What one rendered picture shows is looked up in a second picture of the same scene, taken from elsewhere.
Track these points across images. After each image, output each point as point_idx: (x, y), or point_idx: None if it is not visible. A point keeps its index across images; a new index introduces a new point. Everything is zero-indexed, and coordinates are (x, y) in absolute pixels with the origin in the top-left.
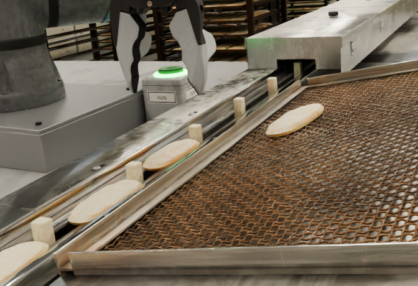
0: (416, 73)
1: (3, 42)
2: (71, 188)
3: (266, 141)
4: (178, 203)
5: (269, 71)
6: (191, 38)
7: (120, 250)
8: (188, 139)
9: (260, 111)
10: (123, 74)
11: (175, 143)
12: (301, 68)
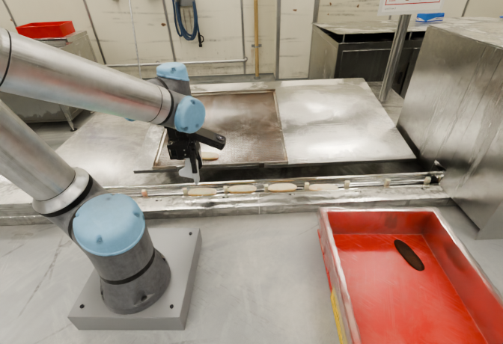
0: (165, 141)
1: None
2: (242, 194)
3: (220, 158)
4: (260, 158)
5: None
6: (200, 152)
7: (278, 159)
8: (190, 191)
9: None
10: (196, 181)
11: (197, 191)
12: None
